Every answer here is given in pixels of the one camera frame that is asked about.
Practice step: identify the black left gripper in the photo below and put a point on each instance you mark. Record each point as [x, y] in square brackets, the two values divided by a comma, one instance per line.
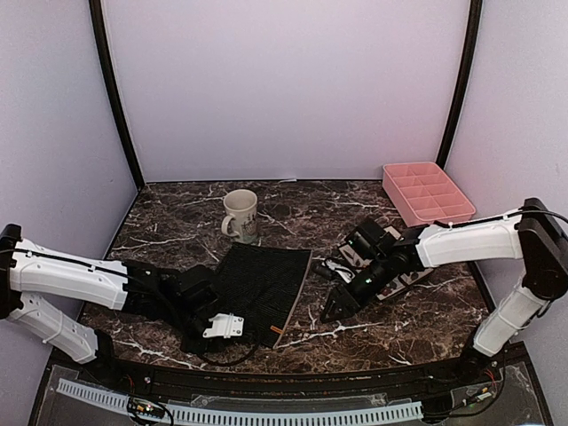
[189, 346]

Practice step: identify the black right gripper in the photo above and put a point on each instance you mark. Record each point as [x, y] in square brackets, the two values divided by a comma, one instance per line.
[343, 296]

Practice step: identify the black striped underwear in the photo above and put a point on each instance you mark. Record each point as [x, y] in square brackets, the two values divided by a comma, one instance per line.
[262, 285]

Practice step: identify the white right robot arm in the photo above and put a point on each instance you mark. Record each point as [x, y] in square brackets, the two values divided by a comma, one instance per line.
[530, 233]

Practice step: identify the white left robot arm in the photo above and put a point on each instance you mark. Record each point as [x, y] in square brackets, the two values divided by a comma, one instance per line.
[30, 271]

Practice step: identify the floral patterned square coaster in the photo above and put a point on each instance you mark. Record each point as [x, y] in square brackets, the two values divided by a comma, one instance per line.
[407, 271]

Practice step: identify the cream ceramic mug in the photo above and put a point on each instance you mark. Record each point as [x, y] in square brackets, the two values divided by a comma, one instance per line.
[240, 222]

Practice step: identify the pink divided organizer tray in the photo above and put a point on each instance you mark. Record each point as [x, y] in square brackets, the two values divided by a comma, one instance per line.
[423, 193]

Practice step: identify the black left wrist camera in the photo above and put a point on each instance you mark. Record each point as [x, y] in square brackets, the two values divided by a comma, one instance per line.
[197, 288]

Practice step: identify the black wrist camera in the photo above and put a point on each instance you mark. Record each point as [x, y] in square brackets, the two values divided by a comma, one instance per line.
[369, 240]
[197, 288]

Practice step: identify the black table edge rail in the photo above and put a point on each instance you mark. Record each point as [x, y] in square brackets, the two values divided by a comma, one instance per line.
[154, 374]

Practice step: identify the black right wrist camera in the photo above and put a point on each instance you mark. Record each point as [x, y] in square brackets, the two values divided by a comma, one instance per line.
[369, 240]

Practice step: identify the left circuit board with wires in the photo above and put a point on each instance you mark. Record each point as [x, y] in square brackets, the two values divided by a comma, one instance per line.
[145, 412]

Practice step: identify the circuit board with wires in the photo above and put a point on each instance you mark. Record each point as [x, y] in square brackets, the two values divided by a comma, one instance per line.
[480, 396]
[145, 412]

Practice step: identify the white slotted cable duct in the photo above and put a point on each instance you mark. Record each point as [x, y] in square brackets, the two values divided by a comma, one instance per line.
[227, 411]

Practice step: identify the right circuit board with wires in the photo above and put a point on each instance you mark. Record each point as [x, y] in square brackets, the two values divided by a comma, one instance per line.
[480, 396]

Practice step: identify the black right frame post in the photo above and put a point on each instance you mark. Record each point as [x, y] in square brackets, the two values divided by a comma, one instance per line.
[462, 82]

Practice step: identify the black frame post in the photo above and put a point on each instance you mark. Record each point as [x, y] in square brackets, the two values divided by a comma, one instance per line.
[462, 82]
[112, 92]

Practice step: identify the black left frame post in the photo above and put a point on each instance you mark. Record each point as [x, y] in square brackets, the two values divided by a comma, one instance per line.
[112, 92]

